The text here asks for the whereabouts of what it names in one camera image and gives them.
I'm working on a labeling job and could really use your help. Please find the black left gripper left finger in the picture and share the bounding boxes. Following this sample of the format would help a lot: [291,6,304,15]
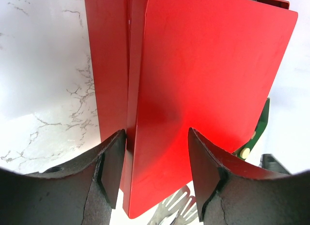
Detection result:
[0,130,126,225]

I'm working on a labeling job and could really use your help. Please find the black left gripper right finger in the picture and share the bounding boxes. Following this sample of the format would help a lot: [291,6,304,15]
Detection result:
[188,129,310,225]

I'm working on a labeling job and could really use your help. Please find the metal tongs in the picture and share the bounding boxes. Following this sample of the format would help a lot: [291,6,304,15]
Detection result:
[148,185,198,225]

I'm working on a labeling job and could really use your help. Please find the red box lid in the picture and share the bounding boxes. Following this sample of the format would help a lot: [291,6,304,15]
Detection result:
[123,0,298,219]

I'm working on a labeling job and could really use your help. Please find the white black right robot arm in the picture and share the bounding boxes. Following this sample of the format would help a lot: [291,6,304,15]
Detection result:
[260,154,291,175]

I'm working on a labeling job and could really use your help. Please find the cream oval chocolate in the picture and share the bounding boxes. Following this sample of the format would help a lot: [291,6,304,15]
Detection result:
[239,147,251,160]

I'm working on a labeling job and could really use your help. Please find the red chocolate box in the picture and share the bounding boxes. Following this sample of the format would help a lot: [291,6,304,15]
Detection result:
[84,0,290,145]

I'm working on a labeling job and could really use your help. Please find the dark green tray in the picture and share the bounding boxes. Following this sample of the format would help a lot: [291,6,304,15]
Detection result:
[232,98,270,161]

